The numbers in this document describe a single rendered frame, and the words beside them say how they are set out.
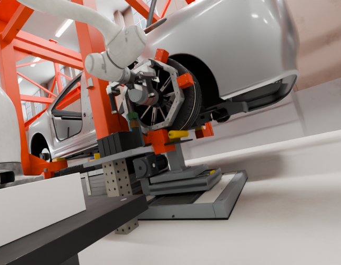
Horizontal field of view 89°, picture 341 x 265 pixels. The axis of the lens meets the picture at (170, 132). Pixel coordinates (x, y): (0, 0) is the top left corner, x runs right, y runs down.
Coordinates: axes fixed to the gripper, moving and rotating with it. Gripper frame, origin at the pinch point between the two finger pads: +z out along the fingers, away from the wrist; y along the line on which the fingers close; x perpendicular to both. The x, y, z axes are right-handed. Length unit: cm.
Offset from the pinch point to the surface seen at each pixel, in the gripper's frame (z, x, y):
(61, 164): 68, -22, -249
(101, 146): -18.8, -31.1, -31.2
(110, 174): -17, -49, -30
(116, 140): -19.1, -30.6, -17.1
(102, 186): 18, -60, -87
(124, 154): -20.6, -39.8, -11.9
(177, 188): 23, -71, -11
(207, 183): 23, -70, 12
